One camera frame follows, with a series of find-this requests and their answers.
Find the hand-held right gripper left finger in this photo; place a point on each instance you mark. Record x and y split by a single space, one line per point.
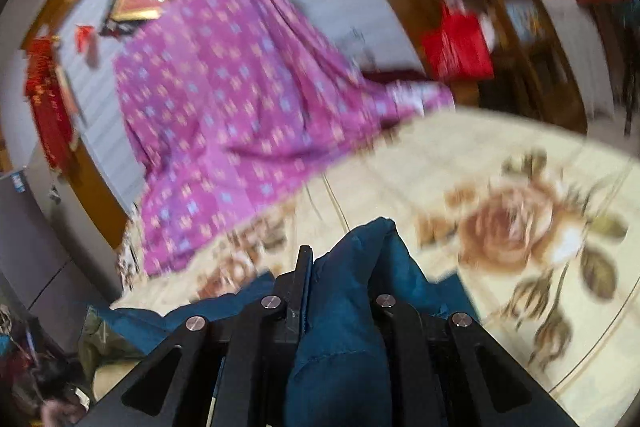
300 307

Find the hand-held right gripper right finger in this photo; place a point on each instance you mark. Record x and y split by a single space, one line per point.
397 324

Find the teal quilted puffer jacket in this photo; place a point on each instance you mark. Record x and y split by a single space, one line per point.
345 297

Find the cream floral bed sheet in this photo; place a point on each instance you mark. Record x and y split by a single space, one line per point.
450 167

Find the purple floral blanket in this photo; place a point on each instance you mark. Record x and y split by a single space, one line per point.
225 107

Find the dark clutter pile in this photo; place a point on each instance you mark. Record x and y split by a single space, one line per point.
40 372

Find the grey cabinet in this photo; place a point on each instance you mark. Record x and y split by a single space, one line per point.
35 237

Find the red gift bag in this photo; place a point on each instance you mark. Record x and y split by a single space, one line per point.
457 47

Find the wooden shelf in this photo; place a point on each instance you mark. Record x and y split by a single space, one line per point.
540 57

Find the red hanging ornament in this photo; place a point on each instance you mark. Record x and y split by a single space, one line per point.
50 107

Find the red paper envelope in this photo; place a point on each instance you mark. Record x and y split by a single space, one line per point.
87 44

